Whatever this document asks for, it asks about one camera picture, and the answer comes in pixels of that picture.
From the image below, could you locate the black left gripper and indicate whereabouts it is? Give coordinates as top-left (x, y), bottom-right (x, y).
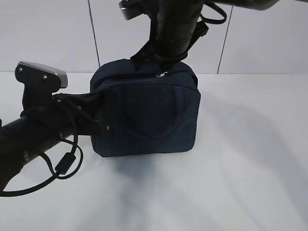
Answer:
top-left (21, 93), bottom-right (109, 136)

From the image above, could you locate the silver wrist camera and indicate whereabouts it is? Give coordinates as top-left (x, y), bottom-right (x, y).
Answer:
top-left (15, 61), bottom-right (68, 94)
top-left (119, 0), bottom-right (149, 21)

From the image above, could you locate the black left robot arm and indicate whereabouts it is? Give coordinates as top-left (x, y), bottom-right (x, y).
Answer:
top-left (0, 93), bottom-right (107, 197)

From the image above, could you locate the dark navy lunch bag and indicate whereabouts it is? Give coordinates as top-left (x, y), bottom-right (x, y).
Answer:
top-left (90, 59), bottom-right (201, 157)

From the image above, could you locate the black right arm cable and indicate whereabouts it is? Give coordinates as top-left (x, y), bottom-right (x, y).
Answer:
top-left (201, 2), bottom-right (228, 25)

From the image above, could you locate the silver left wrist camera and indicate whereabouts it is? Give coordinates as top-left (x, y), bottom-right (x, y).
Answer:
top-left (15, 61), bottom-right (68, 94)

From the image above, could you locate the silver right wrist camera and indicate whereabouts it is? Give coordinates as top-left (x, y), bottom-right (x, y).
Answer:
top-left (119, 0), bottom-right (149, 21)

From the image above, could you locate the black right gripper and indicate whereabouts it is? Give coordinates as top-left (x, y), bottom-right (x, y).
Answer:
top-left (130, 0), bottom-right (208, 70)

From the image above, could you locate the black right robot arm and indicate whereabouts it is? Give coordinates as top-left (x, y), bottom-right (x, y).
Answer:
top-left (131, 0), bottom-right (277, 70)

